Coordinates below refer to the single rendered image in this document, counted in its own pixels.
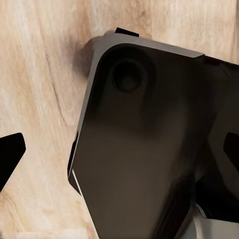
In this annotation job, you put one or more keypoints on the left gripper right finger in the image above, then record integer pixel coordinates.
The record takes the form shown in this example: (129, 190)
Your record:
(231, 148)

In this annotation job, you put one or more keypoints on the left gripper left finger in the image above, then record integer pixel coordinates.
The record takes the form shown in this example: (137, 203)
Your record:
(12, 148)

